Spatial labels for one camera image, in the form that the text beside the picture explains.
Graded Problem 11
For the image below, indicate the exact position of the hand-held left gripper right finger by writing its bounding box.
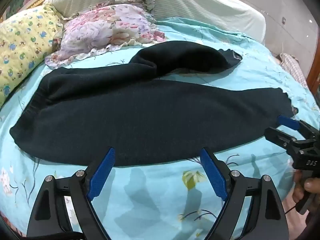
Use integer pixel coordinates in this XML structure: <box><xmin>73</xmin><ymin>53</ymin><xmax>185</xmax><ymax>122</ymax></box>
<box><xmin>200</xmin><ymin>147</ymin><xmax>288</xmax><ymax>240</ymax></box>

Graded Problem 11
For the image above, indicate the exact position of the brown wooden furniture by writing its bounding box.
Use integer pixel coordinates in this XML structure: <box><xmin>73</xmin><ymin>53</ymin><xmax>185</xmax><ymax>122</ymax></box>
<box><xmin>307</xmin><ymin>52</ymin><xmax>320</xmax><ymax>94</ymax></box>

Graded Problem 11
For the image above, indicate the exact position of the white striped headboard cover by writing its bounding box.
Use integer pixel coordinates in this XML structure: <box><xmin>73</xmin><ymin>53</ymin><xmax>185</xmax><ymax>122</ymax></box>
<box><xmin>44</xmin><ymin>0</ymin><xmax>266</xmax><ymax>45</ymax></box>

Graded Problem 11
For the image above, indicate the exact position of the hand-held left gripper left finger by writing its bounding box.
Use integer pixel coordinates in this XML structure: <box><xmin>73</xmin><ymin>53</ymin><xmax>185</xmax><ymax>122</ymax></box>
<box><xmin>26</xmin><ymin>147</ymin><xmax>116</xmax><ymax>240</ymax></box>

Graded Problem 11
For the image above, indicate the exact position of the yellow printed pillow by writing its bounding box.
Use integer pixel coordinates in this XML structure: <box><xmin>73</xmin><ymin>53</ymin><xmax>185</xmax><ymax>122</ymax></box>
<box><xmin>0</xmin><ymin>4</ymin><xmax>63</xmax><ymax>108</ymax></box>

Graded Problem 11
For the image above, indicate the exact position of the pink floral ruffled pillow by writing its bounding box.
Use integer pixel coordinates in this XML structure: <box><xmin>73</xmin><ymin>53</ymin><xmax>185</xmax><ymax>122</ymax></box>
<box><xmin>44</xmin><ymin>0</ymin><xmax>167</xmax><ymax>70</ymax></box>

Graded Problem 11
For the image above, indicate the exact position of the person's right hand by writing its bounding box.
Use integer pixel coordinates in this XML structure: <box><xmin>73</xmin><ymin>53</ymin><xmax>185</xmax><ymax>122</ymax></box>
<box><xmin>292</xmin><ymin>170</ymin><xmax>320</xmax><ymax>205</ymax></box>

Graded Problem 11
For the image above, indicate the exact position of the plaid cloth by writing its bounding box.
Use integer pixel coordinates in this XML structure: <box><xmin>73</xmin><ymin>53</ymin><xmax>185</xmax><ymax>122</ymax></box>
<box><xmin>274</xmin><ymin>53</ymin><xmax>310</xmax><ymax>88</ymax></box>

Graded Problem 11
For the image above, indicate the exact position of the turquoise floral bed sheet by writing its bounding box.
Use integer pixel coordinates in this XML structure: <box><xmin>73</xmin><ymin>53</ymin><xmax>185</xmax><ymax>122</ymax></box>
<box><xmin>0</xmin><ymin>17</ymin><xmax>320</xmax><ymax>240</ymax></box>

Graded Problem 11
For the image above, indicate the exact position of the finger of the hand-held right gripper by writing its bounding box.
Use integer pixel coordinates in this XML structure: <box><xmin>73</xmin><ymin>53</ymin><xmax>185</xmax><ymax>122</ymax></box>
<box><xmin>277</xmin><ymin>115</ymin><xmax>320</xmax><ymax>142</ymax></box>
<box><xmin>264</xmin><ymin>127</ymin><xmax>298</xmax><ymax>154</ymax></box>

